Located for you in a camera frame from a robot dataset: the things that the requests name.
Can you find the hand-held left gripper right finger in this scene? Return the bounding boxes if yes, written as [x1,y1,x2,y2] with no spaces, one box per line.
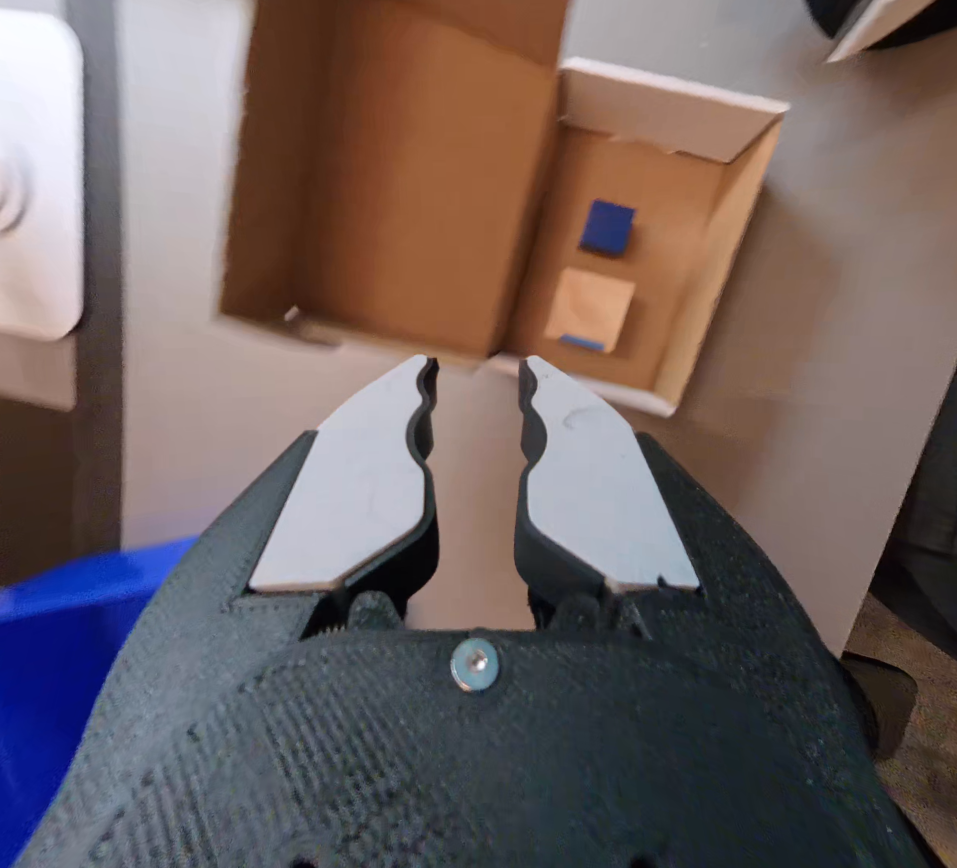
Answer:
[514,354,701,596]

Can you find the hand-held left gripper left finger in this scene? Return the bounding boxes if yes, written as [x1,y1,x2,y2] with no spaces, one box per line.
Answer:
[248,354,440,594]

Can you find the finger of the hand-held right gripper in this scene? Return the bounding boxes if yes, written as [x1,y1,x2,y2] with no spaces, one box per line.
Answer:
[826,0,957,64]

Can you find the cardboard box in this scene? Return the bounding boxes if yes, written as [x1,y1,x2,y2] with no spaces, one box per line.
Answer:
[218,0,791,421]

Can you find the blue plastic bin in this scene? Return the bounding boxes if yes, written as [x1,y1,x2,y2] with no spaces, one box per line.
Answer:
[0,535,199,868]

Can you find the grey desk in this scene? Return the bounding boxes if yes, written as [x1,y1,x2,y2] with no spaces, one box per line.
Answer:
[116,0,957,660]

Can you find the pale wooden block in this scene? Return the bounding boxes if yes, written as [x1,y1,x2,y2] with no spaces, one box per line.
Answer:
[543,266,637,355]

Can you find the small blue cube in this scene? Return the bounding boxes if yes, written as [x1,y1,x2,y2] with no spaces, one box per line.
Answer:
[579,199,638,260]

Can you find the white plastic tray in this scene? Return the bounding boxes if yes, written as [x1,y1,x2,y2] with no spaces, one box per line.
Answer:
[0,8,85,342]

